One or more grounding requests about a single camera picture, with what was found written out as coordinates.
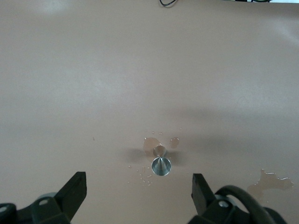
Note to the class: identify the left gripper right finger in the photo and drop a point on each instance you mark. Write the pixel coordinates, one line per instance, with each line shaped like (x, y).
(203, 200)

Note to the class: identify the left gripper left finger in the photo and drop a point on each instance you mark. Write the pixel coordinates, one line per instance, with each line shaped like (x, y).
(70, 198)

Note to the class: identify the steel double jigger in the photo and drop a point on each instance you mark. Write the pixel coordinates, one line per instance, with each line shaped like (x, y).
(161, 166)

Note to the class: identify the brown liquid puddle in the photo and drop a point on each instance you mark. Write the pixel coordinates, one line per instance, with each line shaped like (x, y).
(174, 142)
(271, 184)
(150, 143)

